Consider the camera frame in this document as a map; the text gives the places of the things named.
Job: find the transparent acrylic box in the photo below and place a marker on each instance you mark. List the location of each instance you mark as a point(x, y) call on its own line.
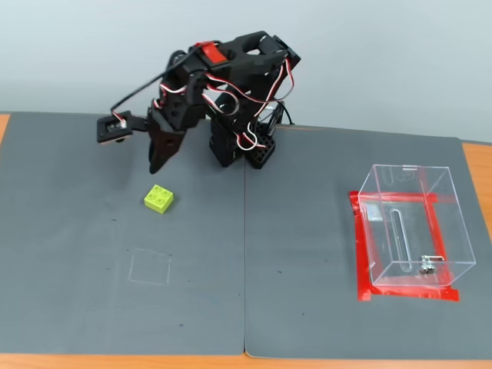
point(415, 230)

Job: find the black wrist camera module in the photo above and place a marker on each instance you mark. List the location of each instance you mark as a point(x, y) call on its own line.
point(111, 128)

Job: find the silver metal box latch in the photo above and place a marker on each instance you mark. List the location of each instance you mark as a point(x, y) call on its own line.
point(426, 265)

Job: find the red tape frame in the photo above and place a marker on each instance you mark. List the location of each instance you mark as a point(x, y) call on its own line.
point(361, 269)

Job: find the grey mat with red tape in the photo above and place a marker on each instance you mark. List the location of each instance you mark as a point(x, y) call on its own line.
point(307, 230)

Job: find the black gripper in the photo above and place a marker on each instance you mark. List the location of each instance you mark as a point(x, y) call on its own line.
point(164, 143)

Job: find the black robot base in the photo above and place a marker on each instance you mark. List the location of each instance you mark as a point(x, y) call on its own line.
point(230, 150)

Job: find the grey mat with chalk square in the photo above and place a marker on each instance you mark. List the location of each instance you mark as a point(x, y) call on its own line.
point(115, 288)

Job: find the red tape band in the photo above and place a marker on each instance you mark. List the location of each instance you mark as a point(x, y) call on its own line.
point(212, 54)

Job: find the green lego block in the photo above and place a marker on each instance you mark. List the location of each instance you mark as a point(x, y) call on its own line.
point(158, 199)

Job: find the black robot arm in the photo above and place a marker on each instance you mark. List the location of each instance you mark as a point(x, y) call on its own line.
point(246, 57)

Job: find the small label sticker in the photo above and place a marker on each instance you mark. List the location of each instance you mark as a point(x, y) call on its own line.
point(373, 213)

